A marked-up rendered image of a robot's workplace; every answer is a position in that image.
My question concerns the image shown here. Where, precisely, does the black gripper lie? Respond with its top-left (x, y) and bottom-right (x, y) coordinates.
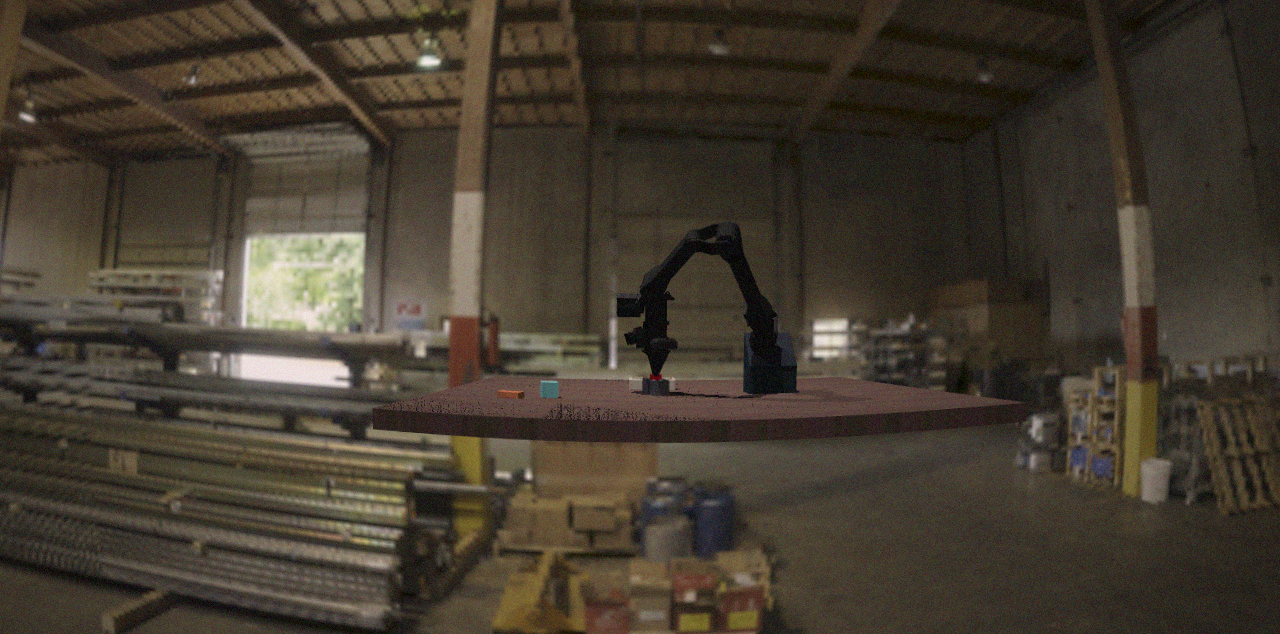
top-left (636, 318), bottom-right (678, 377)

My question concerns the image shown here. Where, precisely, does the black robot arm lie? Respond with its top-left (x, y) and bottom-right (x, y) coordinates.
top-left (616, 222), bottom-right (778, 355)

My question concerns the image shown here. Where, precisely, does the shallow white tray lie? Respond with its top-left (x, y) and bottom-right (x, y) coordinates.
top-left (628, 378), bottom-right (675, 389)

